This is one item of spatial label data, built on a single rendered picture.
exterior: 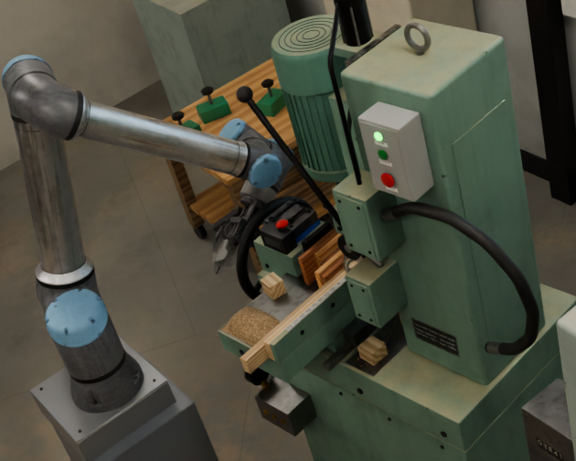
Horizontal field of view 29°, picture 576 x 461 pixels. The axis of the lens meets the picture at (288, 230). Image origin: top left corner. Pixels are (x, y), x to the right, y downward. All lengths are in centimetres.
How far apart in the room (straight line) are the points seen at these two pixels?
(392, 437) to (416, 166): 79
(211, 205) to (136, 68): 150
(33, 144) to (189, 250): 180
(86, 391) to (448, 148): 125
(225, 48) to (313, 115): 244
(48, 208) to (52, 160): 13
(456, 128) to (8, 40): 351
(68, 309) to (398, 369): 84
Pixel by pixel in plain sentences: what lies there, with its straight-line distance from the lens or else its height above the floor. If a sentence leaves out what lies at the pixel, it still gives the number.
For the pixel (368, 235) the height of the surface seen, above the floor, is 122.
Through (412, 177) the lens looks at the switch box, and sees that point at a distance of 202.
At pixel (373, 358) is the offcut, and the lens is 249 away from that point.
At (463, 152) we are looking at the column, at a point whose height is 137.
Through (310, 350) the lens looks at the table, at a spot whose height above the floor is 87.
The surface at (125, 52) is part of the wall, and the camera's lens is 557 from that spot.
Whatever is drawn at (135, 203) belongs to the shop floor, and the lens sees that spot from 481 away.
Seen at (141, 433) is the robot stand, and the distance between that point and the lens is 292.
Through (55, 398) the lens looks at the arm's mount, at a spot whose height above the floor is 63.
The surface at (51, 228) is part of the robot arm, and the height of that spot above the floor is 106.
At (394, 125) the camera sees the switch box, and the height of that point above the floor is 148.
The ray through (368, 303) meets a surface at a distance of 231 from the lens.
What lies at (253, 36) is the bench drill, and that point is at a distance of 477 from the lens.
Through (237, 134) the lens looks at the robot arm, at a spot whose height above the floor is 110.
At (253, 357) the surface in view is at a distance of 241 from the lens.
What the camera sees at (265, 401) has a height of 62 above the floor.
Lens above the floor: 251
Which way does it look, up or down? 35 degrees down
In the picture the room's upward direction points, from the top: 17 degrees counter-clockwise
